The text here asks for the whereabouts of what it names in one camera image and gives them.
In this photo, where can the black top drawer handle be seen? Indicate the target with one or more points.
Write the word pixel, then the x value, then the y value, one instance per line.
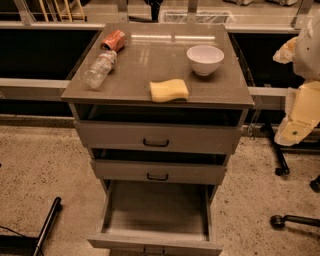
pixel 151 143

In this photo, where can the grey drawer cabinet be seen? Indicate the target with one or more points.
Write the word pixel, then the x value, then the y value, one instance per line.
pixel 156 53

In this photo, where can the black middle drawer handle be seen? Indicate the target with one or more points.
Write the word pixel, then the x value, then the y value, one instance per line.
pixel 152 177

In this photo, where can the clear plastic bottle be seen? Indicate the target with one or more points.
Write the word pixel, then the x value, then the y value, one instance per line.
pixel 100 68

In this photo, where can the white bowl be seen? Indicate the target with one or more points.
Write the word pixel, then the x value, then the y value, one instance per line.
pixel 204 59

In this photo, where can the black caster leg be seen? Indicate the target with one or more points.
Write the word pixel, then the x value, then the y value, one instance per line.
pixel 278 222

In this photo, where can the black caster at edge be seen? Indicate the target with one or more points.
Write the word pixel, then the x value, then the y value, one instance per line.
pixel 315 184

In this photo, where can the black bar on floor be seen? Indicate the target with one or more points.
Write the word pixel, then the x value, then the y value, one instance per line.
pixel 53 212

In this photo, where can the grey bottom drawer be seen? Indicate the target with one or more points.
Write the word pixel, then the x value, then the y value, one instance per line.
pixel 157 219

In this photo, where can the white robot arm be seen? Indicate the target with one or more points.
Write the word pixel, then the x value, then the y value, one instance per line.
pixel 306 58

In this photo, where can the yellow green sponge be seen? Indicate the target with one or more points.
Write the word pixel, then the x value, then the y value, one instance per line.
pixel 168 90

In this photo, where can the grey drawer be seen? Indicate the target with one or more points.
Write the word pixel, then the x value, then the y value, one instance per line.
pixel 193 168
pixel 189 130
pixel 157 219

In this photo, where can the black stand leg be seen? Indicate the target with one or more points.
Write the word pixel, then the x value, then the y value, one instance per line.
pixel 282 168

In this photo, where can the grey middle drawer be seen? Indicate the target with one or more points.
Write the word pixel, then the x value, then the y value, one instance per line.
pixel 193 168

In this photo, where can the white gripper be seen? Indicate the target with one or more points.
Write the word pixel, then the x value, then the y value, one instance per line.
pixel 309 53

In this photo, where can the grey top drawer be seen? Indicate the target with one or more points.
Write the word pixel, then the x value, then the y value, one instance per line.
pixel 189 130

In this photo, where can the black drawer handle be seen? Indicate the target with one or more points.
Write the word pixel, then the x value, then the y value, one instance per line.
pixel 152 177
pixel 151 143

